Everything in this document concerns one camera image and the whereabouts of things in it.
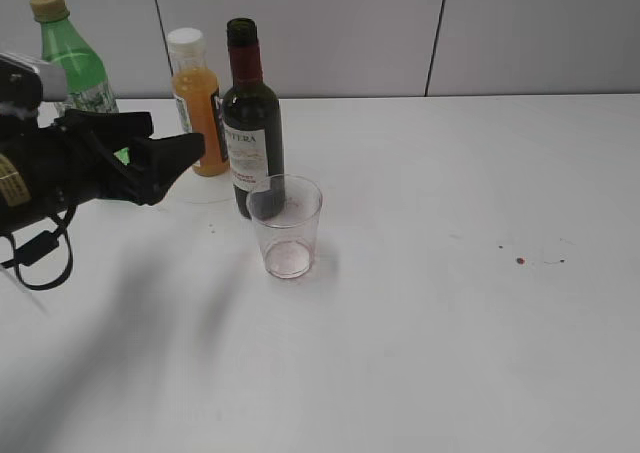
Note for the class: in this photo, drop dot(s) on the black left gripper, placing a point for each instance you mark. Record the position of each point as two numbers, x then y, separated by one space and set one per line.
45 171

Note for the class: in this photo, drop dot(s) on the dark red wine bottle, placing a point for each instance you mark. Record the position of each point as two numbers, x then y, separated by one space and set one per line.
252 122

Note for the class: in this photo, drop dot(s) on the transparent plastic cup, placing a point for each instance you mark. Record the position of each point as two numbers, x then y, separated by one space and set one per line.
285 211

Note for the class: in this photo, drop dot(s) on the green plastic soda bottle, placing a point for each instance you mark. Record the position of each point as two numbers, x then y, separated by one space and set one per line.
88 86

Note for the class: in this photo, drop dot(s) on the orange juice bottle white cap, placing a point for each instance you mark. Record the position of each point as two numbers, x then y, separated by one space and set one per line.
196 91

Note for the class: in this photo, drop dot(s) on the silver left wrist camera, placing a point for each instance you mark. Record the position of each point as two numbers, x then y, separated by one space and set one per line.
27 82

